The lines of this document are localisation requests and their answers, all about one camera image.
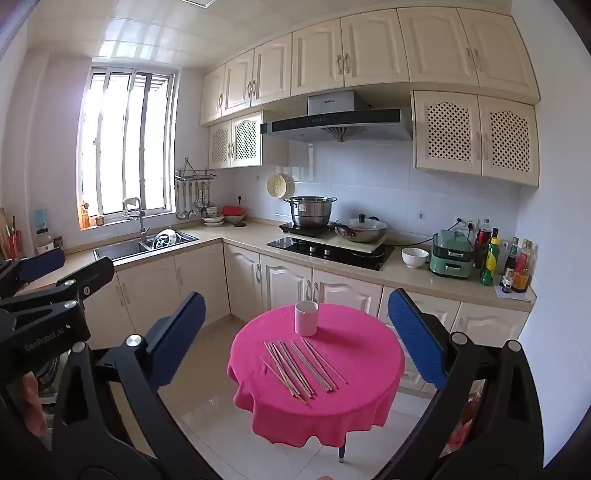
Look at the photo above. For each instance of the row of hanging steel utensils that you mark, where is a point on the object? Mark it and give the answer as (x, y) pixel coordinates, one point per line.
(181, 203)

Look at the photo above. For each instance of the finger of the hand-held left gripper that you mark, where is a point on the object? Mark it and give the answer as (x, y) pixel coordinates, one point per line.
(92, 274)
(41, 266)

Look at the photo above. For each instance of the clear plastic bottle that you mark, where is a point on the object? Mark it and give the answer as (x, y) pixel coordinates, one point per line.
(44, 241)

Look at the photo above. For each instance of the barred window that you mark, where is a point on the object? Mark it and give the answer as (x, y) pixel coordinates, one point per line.
(136, 138)

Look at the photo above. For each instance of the amber bottle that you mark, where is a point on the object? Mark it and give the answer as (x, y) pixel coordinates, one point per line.
(85, 217)

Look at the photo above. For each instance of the steel stock pot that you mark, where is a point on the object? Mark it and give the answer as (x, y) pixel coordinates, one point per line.
(309, 214)

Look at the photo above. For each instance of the double wall outlet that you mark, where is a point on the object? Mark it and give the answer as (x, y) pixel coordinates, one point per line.
(466, 224)

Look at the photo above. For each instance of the cream upper cabinets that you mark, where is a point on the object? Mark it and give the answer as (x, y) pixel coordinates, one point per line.
(369, 50)

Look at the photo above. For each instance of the small dark jar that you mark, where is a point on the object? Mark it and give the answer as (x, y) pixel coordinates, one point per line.
(57, 242)

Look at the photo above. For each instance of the dark sauce bottle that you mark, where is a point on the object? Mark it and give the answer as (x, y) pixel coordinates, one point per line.
(510, 263)

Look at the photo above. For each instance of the black range hood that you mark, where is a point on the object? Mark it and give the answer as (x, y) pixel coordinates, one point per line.
(337, 120)

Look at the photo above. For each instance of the pink cup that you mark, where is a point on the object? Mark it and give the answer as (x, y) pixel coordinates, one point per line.
(306, 321)

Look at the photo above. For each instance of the green bottle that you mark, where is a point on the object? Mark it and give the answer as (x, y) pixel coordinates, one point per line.
(490, 263)

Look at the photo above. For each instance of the steel sink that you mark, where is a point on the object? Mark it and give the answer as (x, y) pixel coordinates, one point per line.
(120, 251)

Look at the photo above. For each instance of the steel faucet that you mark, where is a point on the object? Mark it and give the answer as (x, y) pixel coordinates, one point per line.
(141, 226)

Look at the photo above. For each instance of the cream base cabinets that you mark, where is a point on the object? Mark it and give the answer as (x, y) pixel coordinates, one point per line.
(207, 281)

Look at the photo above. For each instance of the bundle of wooden chopsticks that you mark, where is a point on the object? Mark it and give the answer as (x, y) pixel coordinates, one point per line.
(295, 369)

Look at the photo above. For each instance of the green multi cooker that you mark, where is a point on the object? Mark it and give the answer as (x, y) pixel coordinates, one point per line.
(450, 258)

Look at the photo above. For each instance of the wooden board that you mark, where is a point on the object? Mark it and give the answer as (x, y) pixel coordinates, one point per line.
(351, 247)

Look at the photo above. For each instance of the stack of white plates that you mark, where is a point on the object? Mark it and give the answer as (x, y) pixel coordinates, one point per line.
(212, 219)

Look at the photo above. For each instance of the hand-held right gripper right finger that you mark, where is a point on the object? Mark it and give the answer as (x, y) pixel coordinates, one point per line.
(415, 337)

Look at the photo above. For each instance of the wok with glass lid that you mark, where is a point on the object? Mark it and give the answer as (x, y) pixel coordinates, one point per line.
(364, 230)

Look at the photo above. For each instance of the pink tablecloth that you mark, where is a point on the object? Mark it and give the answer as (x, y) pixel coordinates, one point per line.
(351, 406)

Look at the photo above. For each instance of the dark red drink bottle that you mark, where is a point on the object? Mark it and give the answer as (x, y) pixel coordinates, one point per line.
(483, 242)

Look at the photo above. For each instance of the person's left hand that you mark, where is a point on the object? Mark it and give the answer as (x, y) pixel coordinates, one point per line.
(30, 399)

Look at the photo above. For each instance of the dark table leg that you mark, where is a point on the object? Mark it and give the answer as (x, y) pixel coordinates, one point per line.
(342, 453)

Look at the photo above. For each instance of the orange oil bottle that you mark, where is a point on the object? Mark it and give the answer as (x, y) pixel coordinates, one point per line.
(522, 272)

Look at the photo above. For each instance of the white bowl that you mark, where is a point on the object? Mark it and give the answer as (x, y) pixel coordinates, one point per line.
(414, 258)

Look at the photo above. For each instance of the cream steamer insert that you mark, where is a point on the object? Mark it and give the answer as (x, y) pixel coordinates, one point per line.
(278, 186)

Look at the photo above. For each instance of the orange printed bag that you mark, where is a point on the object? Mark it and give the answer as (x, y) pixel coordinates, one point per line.
(466, 415)

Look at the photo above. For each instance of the black induction cooker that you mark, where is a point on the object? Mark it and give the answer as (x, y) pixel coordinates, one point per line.
(295, 227)

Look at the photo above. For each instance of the steel dish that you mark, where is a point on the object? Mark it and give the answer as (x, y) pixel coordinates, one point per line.
(164, 239)

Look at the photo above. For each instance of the large cream lattice cabinet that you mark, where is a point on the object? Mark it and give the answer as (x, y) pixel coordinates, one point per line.
(475, 138)

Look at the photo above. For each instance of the small dark bottle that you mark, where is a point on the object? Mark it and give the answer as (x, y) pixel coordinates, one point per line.
(506, 284)

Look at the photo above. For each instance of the metal wall rack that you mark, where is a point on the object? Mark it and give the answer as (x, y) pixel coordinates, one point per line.
(196, 174)

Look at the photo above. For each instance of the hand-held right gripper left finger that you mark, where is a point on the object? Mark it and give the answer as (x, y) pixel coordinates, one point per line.
(178, 341)

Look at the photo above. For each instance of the small cream lattice cabinet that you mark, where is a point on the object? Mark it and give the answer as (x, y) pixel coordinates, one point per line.
(235, 141)

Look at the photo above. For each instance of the ceiling light panel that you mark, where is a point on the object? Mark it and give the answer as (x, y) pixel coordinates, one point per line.
(203, 2)

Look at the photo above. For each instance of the black glass gas stove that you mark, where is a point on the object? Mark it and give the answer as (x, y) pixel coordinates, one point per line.
(295, 248)

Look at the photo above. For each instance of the white paper sheet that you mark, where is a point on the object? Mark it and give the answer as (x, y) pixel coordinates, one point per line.
(517, 297)

